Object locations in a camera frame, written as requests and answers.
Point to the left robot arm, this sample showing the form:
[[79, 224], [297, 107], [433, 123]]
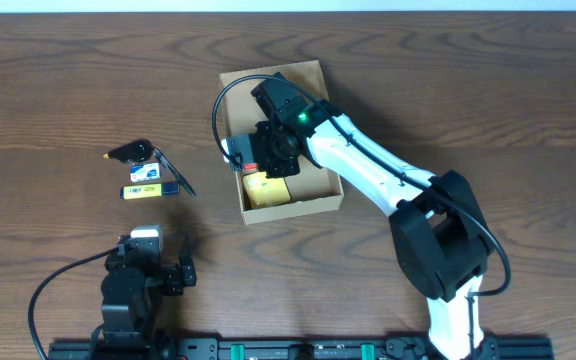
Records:
[[134, 289]]

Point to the white blue eraser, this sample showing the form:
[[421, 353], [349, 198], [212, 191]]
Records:
[[145, 172]]

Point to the red stapler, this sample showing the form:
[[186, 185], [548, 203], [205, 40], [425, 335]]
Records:
[[250, 167]]

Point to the cardboard box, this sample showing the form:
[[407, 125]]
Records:
[[313, 190]]

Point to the yellow sticky note pad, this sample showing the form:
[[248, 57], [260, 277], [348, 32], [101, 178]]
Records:
[[265, 192]]

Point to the yellow highlighter dark cap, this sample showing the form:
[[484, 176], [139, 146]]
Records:
[[149, 190]]

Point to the black ballpoint pen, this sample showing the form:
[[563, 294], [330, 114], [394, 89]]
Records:
[[180, 180]]

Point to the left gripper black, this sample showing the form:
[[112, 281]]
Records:
[[176, 276]]

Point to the black mounting rail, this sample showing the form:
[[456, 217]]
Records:
[[402, 347]]

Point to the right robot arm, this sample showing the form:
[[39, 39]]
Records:
[[441, 240]]

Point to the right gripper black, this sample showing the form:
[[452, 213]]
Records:
[[247, 154]]

